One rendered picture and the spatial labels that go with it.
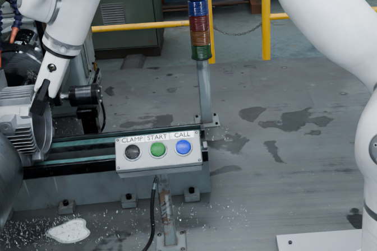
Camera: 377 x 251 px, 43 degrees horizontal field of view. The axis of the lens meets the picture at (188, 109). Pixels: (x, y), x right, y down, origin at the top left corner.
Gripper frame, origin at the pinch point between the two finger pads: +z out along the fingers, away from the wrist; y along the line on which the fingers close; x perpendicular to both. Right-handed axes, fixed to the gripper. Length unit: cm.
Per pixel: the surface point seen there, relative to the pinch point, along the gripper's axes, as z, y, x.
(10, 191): 5.9, -24.5, -1.9
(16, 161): 3.6, -17.9, -0.6
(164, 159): -11.1, -22.2, -26.7
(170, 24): 32, 223, -52
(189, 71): 6, 79, -47
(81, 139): 12.5, 12.1, -12.7
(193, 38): -20, 34, -33
